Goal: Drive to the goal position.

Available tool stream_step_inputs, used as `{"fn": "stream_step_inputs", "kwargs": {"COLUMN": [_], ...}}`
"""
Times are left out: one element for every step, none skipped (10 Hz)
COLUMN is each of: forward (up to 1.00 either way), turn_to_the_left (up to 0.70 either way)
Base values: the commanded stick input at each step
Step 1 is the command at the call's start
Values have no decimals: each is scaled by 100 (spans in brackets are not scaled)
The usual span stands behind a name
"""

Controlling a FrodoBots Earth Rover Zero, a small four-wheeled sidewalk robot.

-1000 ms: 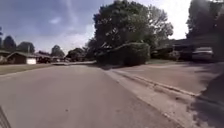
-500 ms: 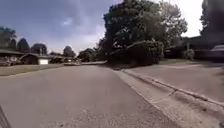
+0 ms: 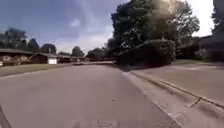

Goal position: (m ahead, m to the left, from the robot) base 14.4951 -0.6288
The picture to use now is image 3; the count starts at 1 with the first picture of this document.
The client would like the grass verge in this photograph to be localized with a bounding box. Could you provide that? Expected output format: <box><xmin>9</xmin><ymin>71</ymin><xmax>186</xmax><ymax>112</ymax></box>
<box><xmin>0</xmin><ymin>62</ymin><xmax>74</xmax><ymax>79</ymax></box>

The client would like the dark trimmed hedge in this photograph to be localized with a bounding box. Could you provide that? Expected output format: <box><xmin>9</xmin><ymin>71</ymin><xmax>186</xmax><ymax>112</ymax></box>
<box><xmin>115</xmin><ymin>38</ymin><xmax>177</xmax><ymax>68</ymax></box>

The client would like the large tree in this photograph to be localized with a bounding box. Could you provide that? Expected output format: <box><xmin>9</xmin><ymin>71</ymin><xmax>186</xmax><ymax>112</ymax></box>
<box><xmin>105</xmin><ymin>0</ymin><xmax>201</xmax><ymax>62</ymax></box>

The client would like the row of low houses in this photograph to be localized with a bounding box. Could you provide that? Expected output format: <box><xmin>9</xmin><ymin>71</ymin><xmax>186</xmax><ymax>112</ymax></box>
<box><xmin>0</xmin><ymin>47</ymin><xmax>88</xmax><ymax>67</ymax></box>

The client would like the pale concrete kerb strip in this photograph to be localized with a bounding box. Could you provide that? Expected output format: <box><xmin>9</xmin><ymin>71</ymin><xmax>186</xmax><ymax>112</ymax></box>
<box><xmin>119</xmin><ymin>69</ymin><xmax>224</xmax><ymax>128</ymax></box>

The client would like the grass lawn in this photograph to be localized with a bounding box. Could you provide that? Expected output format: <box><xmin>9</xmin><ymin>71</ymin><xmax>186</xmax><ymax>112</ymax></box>
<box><xmin>171</xmin><ymin>58</ymin><xmax>215</xmax><ymax>66</ymax></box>

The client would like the pale concrete driveway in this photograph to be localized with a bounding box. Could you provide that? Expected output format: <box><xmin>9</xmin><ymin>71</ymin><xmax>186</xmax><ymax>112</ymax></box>
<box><xmin>132</xmin><ymin>63</ymin><xmax>224</xmax><ymax>108</ymax></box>

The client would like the dark building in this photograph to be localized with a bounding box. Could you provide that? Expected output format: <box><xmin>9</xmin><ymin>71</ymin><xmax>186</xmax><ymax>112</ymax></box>
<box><xmin>176</xmin><ymin>34</ymin><xmax>224</xmax><ymax>63</ymax></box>

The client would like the row of trees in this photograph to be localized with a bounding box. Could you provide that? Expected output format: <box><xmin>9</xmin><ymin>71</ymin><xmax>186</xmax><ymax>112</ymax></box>
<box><xmin>0</xmin><ymin>27</ymin><xmax>108</xmax><ymax>61</ymax></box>

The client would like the grey asphalt road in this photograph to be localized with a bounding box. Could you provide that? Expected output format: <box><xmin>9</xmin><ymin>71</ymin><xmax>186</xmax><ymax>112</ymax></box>
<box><xmin>0</xmin><ymin>63</ymin><xmax>182</xmax><ymax>128</ymax></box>

